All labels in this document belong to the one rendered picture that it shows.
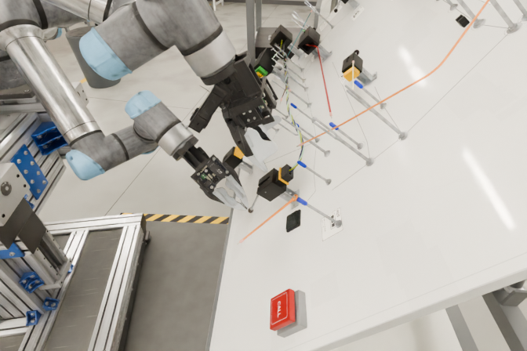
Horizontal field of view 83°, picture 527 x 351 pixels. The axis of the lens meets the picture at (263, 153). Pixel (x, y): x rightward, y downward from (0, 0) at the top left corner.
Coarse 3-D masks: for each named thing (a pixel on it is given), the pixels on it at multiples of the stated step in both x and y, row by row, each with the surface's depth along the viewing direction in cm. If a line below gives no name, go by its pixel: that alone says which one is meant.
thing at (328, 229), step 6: (336, 210) 55; (330, 216) 55; (336, 216) 54; (324, 222) 56; (330, 222) 54; (342, 222) 52; (324, 228) 55; (330, 228) 54; (336, 228) 52; (342, 228) 51; (324, 234) 54; (330, 234) 53; (324, 240) 53
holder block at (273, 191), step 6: (270, 174) 65; (276, 174) 64; (264, 180) 66; (270, 180) 63; (264, 186) 64; (270, 186) 63; (276, 186) 63; (282, 186) 63; (258, 192) 65; (264, 192) 65; (270, 192) 65; (276, 192) 64; (282, 192) 64; (270, 198) 66
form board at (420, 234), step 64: (384, 0) 86; (512, 0) 47; (384, 64) 68; (448, 64) 51; (512, 64) 41; (320, 128) 77; (384, 128) 56; (448, 128) 44; (512, 128) 36; (320, 192) 62; (384, 192) 48; (448, 192) 39; (512, 192) 33; (256, 256) 69; (320, 256) 52; (384, 256) 41; (448, 256) 34; (512, 256) 30; (256, 320) 57; (320, 320) 45; (384, 320) 37
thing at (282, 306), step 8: (280, 296) 50; (288, 296) 48; (272, 304) 50; (280, 304) 49; (288, 304) 47; (272, 312) 49; (280, 312) 48; (288, 312) 46; (272, 320) 48; (280, 320) 46; (288, 320) 45; (272, 328) 47
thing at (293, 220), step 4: (296, 212) 63; (300, 212) 64; (288, 216) 65; (292, 216) 64; (296, 216) 63; (300, 216) 63; (288, 220) 64; (292, 220) 63; (296, 220) 62; (288, 224) 64; (292, 224) 62; (296, 224) 62; (288, 228) 63; (292, 228) 63; (288, 232) 64
